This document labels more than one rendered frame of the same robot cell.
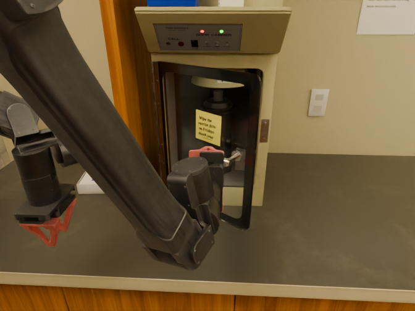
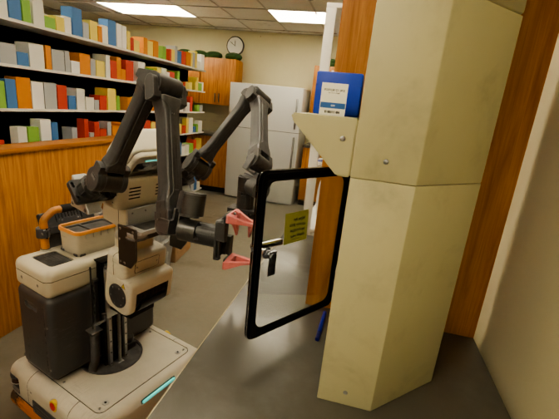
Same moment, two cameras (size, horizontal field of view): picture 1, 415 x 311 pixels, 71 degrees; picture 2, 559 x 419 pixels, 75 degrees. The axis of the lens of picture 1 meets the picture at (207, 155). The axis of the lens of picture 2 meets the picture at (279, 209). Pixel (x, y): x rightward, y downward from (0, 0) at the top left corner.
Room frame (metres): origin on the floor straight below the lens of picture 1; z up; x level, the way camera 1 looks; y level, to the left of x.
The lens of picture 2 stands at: (0.74, -0.81, 1.52)
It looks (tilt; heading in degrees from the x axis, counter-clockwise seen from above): 16 degrees down; 99
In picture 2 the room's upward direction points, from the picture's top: 6 degrees clockwise
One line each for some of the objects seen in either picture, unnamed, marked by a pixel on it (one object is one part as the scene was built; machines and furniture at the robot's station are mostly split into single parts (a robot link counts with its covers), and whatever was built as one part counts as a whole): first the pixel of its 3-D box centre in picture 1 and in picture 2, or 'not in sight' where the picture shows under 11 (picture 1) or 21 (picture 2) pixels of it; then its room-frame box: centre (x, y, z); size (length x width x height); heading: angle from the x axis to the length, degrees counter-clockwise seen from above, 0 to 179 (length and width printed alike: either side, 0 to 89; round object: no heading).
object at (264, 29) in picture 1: (213, 31); (329, 139); (0.71, -0.01, 1.46); 0.32 x 0.12 x 0.10; 87
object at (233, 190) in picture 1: (201, 147); (300, 248); (0.68, 0.01, 1.19); 0.30 x 0.01 x 0.40; 52
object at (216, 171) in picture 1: (205, 195); (212, 235); (0.45, 0.00, 1.19); 0.07 x 0.07 x 0.10; 87
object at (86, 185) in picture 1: (105, 179); not in sight; (0.89, 0.36, 0.96); 0.16 x 0.12 x 0.04; 93
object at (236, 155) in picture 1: (218, 155); not in sight; (0.61, -0.03, 1.20); 0.10 x 0.05 x 0.03; 52
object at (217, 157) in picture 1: (207, 161); (240, 227); (0.53, 0.00, 1.23); 0.09 x 0.07 x 0.07; 177
